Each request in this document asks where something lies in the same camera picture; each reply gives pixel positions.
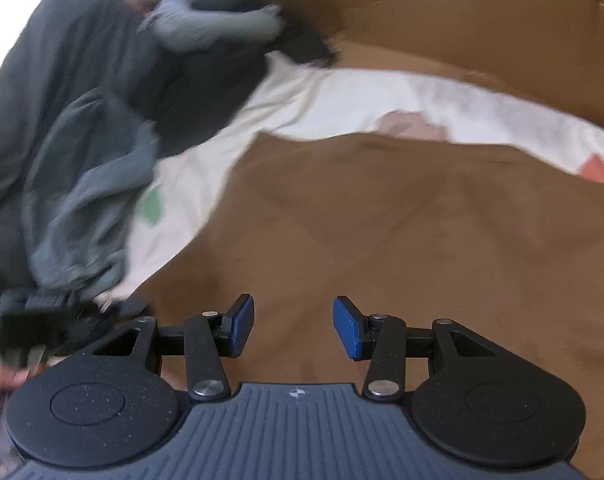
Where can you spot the grey-blue garment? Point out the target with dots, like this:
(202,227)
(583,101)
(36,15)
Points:
(81,185)

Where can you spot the grey neck pillow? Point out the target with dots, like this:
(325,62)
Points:
(206,22)

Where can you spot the white printed bed sheet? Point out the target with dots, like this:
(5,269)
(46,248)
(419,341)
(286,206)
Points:
(332,100)

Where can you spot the person's left hand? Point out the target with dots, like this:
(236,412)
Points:
(4,379)

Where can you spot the brown cardboard sheet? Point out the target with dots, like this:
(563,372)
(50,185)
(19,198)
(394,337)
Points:
(457,20)

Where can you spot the brown printed t-shirt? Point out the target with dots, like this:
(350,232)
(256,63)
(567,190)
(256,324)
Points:
(382,220)

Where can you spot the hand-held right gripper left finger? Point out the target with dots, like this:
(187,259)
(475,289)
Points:
(243,325)

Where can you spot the black cloth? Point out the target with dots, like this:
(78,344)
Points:
(206,90)

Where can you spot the dark grey blanket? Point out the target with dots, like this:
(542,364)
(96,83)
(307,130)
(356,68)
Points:
(46,60)

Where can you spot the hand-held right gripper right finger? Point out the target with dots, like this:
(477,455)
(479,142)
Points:
(349,327)

